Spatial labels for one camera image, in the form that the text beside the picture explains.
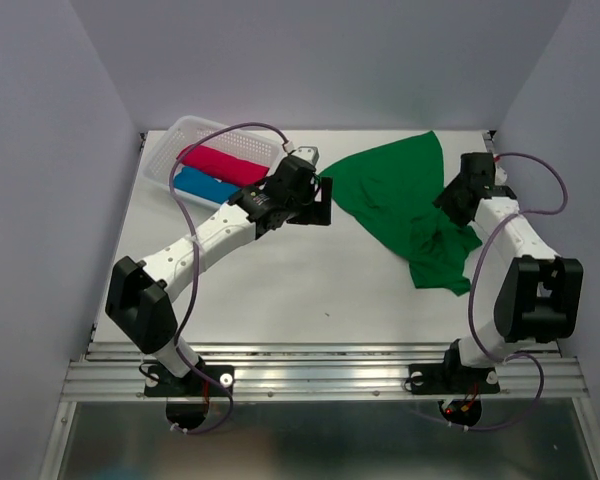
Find green t shirt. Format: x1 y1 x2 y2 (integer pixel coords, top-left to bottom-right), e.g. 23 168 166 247
321 131 482 296

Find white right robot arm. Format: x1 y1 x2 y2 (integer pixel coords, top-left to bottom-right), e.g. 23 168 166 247
434 152 584 390

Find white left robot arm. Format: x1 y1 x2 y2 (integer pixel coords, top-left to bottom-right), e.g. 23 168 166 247
105 146 332 394

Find white perforated plastic basket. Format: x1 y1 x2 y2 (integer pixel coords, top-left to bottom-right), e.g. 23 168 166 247
142 116 288 210

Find rolled red t shirt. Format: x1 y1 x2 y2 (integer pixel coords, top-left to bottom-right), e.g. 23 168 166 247
179 146 269 187

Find rolled blue t shirt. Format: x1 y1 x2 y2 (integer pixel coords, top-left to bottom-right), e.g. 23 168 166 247
173 167 239 204

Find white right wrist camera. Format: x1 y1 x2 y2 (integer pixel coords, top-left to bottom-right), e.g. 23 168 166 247
494 156 508 186

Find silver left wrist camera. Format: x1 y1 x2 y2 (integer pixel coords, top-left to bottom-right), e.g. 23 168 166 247
285 146 319 166

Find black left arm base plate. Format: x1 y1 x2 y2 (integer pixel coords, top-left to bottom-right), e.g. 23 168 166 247
139 362 235 398

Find aluminium frame rail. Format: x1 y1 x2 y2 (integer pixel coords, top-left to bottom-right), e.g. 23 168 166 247
61 342 589 403

